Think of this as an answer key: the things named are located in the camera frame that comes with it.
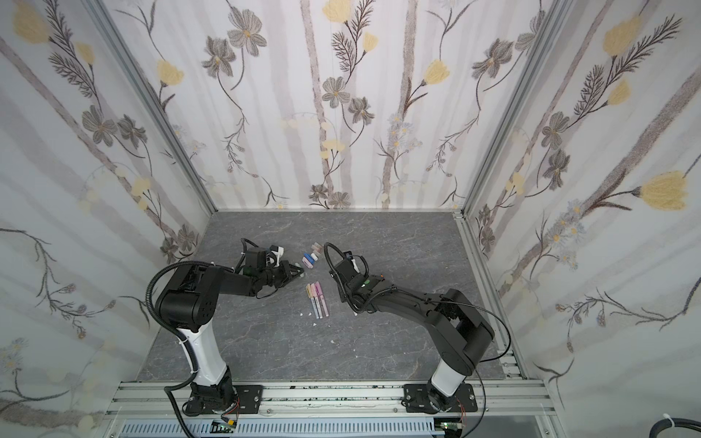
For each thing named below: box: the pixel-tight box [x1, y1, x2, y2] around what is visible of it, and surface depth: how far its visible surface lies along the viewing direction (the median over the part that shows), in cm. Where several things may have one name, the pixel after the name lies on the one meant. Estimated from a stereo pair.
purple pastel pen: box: [314, 281, 330, 318], surface depth 95 cm
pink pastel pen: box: [310, 282, 324, 319], surface depth 95 cm
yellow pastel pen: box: [305, 282, 320, 320], surface depth 95 cm
